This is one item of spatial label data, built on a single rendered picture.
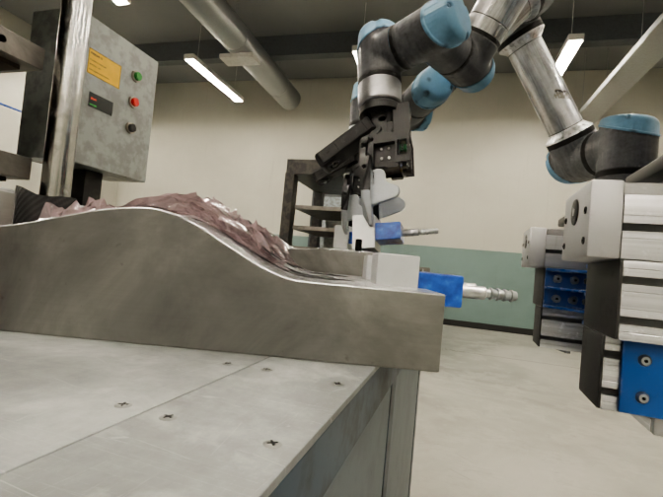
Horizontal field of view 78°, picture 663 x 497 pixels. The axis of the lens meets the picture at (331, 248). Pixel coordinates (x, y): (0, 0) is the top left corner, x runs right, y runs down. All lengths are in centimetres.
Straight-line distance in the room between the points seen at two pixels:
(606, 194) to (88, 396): 52
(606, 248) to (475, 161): 694
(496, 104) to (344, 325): 756
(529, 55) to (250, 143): 748
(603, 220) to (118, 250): 49
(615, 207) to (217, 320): 45
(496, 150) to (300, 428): 741
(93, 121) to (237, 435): 122
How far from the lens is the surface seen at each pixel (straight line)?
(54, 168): 111
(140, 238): 32
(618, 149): 113
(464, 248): 723
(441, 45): 72
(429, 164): 745
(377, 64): 75
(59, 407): 21
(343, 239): 95
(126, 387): 23
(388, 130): 71
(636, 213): 57
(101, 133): 136
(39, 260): 36
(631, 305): 56
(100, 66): 139
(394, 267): 35
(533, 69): 124
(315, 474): 20
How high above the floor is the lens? 87
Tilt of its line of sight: 2 degrees up
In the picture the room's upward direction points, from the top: 5 degrees clockwise
